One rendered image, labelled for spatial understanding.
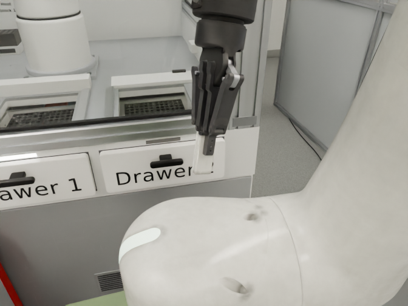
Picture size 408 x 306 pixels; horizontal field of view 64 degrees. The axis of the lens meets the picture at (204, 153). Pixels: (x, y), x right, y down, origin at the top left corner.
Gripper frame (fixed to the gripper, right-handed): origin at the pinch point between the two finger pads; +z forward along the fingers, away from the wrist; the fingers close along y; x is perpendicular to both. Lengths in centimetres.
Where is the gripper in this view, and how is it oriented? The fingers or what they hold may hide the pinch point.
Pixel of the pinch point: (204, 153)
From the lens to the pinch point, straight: 54.0
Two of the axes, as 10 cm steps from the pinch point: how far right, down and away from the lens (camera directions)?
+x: 8.8, -0.1, 4.7
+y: 4.5, 3.0, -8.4
